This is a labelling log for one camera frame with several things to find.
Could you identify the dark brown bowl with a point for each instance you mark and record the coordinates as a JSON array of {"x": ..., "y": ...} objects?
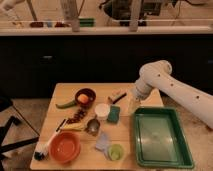
[{"x": 90, "y": 93}]

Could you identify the pale blue cloth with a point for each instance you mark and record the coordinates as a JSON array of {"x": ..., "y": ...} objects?
[{"x": 102, "y": 142}]

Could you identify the orange fruit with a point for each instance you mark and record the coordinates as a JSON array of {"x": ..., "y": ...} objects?
[{"x": 83, "y": 98}]

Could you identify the yellow corn cob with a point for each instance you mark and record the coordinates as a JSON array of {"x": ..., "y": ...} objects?
[{"x": 73, "y": 126}]

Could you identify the white round container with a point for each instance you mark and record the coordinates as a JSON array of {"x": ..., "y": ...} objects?
[{"x": 102, "y": 111}]

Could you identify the orange plastic bowl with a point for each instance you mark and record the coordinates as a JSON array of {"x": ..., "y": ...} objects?
[{"x": 65, "y": 147}]

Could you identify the dark red grape bunch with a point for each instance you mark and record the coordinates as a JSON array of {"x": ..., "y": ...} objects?
[{"x": 78, "y": 116}]

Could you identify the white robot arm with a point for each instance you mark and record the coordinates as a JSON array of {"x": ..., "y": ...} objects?
[{"x": 158, "y": 75}]

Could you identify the green chili pepper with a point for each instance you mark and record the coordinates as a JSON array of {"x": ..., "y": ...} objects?
[{"x": 66, "y": 105}]

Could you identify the green sponge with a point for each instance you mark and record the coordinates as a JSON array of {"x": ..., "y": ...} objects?
[{"x": 113, "y": 116}]

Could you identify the green plastic tray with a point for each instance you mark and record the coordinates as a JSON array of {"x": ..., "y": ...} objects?
[{"x": 159, "y": 139}]

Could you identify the light green cup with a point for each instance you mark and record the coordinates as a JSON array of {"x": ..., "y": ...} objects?
[{"x": 115, "y": 152}]

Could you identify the white shelf rail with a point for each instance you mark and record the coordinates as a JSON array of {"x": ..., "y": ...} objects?
[{"x": 23, "y": 28}]

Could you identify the whiteboard eraser with black base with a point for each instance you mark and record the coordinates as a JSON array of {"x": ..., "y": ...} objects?
[{"x": 116, "y": 96}]

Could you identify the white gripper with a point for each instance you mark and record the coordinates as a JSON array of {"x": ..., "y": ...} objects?
[{"x": 139, "y": 92}]

